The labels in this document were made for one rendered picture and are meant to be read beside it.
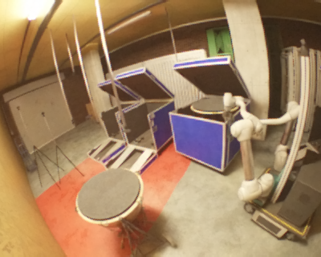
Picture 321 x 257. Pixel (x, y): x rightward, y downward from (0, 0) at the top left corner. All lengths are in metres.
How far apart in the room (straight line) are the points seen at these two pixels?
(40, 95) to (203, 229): 7.61
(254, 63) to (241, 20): 0.86
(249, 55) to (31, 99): 7.95
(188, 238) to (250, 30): 3.37
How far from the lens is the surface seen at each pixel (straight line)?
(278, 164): 1.86
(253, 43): 2.97
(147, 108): 3.81
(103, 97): 5.14
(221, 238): 1.80
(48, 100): 7.64
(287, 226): 1.70
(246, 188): 1.36
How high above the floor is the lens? 1.68
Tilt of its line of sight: 23 degrees down
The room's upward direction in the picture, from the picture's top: 12 degrees counter-clockwise
